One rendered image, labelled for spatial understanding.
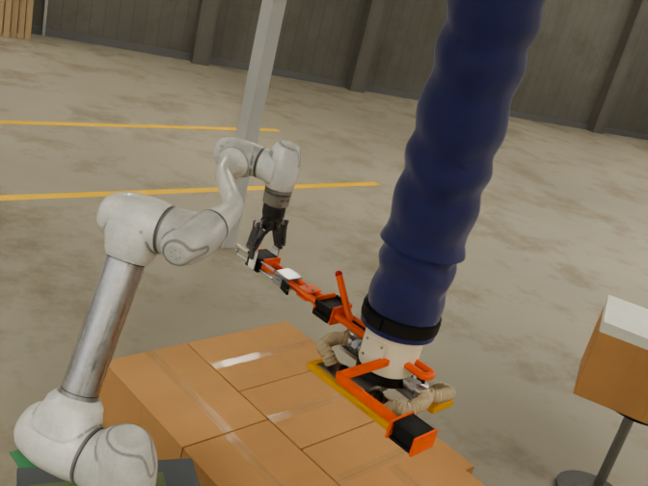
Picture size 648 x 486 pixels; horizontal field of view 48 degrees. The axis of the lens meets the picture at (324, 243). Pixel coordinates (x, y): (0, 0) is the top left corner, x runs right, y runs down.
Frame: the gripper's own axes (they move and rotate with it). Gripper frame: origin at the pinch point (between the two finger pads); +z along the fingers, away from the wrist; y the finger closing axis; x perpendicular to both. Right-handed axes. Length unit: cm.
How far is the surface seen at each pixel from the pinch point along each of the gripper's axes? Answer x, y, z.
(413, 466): -76, 6, 32
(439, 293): -70, 0, -24
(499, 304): 91, 355, 127
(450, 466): -82, 17, 32
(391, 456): -40, 53, 73
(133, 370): 49, -10, 73
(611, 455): -76, 194, 97
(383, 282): -57, -9, -22
